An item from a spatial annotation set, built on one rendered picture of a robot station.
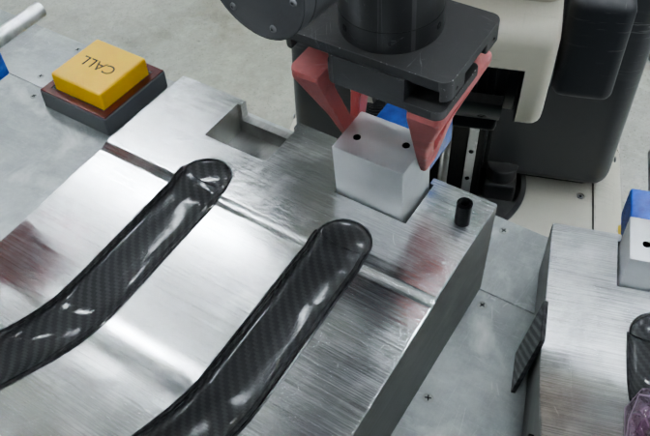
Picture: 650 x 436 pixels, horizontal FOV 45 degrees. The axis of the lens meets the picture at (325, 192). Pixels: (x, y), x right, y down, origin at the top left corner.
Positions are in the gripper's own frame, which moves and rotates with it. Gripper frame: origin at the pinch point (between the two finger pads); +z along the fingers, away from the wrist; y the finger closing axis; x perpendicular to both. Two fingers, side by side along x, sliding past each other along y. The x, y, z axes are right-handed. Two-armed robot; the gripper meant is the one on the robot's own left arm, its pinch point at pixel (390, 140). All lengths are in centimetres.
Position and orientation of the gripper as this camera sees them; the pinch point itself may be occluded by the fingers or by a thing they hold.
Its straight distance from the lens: 49.6
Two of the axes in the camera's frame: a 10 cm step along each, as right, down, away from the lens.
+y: 8.4, 3.7, -3.9
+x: 5.3, -6.6, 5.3
